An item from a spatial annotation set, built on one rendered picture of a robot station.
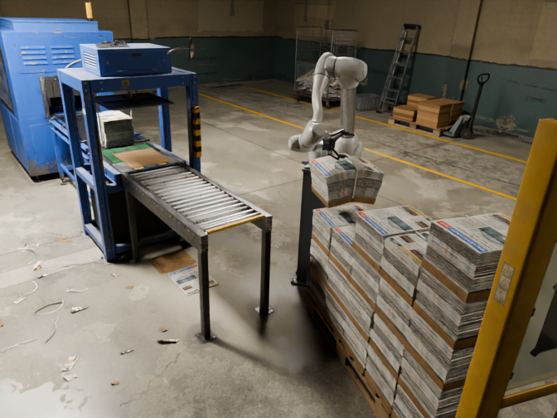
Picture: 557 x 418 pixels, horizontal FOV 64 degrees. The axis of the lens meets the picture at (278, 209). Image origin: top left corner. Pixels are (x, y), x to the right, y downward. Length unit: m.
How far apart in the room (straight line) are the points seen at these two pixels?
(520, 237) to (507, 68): 8.12
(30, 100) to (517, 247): 5.41
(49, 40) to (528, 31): 7.49
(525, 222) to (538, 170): 0.14
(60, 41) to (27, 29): 0.34
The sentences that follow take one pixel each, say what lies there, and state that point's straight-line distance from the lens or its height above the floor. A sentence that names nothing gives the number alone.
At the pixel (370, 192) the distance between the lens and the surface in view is 2.91.
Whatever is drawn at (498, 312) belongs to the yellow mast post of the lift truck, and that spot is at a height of 1.29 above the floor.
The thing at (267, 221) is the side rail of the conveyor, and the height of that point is 0.76.
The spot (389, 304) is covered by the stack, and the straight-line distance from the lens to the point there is 2.38.
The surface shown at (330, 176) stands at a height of 1.16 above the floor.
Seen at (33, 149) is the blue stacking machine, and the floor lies 0.43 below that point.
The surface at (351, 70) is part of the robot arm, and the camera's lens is 2.91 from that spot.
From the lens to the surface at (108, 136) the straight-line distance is 4.56.
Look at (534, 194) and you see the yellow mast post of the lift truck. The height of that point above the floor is 1.66.
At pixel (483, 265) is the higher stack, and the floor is 1.23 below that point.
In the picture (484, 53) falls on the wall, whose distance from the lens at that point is 9.62.
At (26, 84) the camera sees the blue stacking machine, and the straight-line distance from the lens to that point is 5.94.
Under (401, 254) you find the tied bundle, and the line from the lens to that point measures 2.18.
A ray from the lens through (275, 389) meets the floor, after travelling 2.86.
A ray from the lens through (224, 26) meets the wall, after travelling 12.87.
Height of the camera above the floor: 2.08
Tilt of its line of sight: 24 degrees down
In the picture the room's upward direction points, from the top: 2 degrees clockwise
